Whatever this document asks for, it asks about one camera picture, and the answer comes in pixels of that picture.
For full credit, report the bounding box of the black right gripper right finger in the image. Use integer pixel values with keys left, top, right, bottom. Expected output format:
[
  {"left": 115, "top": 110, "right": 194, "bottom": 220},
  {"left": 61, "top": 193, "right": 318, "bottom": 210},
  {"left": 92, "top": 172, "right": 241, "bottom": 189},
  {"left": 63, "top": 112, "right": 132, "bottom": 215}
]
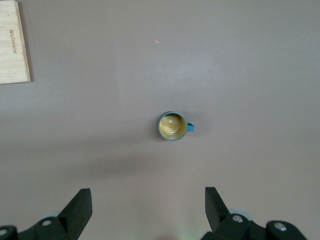
[{"left": 201, "top": 186, "right": 308, "bottom": 240}]

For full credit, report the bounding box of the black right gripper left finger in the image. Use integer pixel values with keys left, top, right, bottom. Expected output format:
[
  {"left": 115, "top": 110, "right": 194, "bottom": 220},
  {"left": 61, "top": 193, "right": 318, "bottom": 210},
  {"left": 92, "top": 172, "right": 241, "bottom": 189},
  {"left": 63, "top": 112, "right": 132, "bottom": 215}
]
[{"left": 0, "top": 188, "right": 93, "bottom": 240}]

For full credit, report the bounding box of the teal cup with yellow inside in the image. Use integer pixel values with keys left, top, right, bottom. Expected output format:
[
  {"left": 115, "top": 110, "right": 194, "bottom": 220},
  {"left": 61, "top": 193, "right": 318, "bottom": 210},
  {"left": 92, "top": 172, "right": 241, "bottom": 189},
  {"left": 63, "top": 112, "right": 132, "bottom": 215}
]
[{"left": 158, "top": 111, "right": 197, "bottom": 142}]

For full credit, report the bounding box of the bamboo cutting board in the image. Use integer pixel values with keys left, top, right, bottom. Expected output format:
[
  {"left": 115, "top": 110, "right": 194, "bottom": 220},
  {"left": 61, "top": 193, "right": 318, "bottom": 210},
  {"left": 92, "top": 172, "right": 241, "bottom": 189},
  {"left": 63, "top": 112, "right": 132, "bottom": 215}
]
[{"left": 0, "top": 0, "right": 32, "bottom": 85}]

